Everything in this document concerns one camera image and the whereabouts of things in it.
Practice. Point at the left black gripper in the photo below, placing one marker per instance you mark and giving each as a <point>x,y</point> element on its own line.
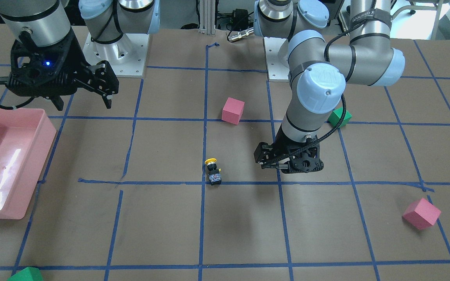
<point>282,141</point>

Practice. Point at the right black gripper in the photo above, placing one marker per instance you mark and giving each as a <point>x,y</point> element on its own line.
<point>77,59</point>

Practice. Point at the yellow push button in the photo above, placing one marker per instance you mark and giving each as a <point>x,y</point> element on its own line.
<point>214,173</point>

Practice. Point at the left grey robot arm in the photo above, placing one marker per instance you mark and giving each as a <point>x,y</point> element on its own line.
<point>320,70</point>

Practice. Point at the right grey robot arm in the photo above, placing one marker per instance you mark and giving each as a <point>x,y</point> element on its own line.
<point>107,21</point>

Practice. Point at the green foam cube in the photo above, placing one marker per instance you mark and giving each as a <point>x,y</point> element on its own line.
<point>27,274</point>
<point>336,115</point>

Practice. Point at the pink plastic bin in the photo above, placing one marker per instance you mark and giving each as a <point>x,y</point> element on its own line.
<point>26,137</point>

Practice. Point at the pink foam cube centre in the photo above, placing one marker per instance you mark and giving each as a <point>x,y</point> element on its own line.
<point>232,110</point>

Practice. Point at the pink foam cube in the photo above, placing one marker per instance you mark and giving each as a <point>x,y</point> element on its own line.
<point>232,110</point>
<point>421,214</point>

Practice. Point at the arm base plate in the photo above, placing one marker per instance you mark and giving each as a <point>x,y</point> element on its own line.
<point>127,56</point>
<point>276,59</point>

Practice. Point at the aluminium frame post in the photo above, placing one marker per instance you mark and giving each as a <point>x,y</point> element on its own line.
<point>207,17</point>

